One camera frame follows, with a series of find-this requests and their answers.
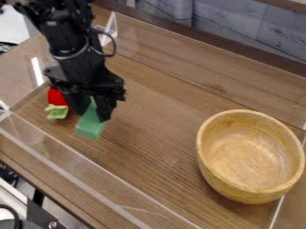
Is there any black clamp with cable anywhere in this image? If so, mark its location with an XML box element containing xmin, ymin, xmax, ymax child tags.
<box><xmin>0</xmin><ymin>203</ymin><xmax>69</xmax><ymax>229</ymax></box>

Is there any clear acrylic tray enclosure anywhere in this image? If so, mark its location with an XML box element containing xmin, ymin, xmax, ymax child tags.
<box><xmin>0</xmin><ymin>16</ymin><xmax>306</xmax><ymax>229</ymax></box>

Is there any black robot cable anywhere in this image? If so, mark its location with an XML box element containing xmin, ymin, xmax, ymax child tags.
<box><xmin>88</xmin><ymin>27</ymin><xmax>118</xmax><ymax>58</ymax></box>

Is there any light wooden bowl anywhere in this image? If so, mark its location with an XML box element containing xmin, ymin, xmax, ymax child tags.
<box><xmin>196</xmin><ymin>109</ymin><xmax>304</xmax><ymax>204</ymax></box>

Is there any red plush strawberry toy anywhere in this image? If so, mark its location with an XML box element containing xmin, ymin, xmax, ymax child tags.
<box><xmin>44</xmin><ymin>89</ymin><xmax>69</xmax><ymax>120</ymax></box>

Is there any green stick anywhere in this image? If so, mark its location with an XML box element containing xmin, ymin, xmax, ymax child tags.
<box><xmin>76</xmin><ymin>101</ymin><xmax>108</xmax><ymax>140</ymax></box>

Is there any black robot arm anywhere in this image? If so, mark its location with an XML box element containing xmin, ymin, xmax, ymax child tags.
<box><xmin>0</xmin><ymin>0</ymin><xmax>125</xmax><ymax>122</ymax></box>

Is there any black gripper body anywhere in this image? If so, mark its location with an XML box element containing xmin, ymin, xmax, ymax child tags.
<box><xmin>44</xmin><ymin>50</ymin><xmax>125</xmax><ymax>102</ymax></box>

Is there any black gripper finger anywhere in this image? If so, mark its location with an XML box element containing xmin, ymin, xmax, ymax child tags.
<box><xmin>64</xmin><ymin>91</ymin><xmax>90</xmax><ymax>115</ymax></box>
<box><xmin>94</xmin><ymin>96</ymin><xmax>117</xmax><ymax>122</ymax></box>

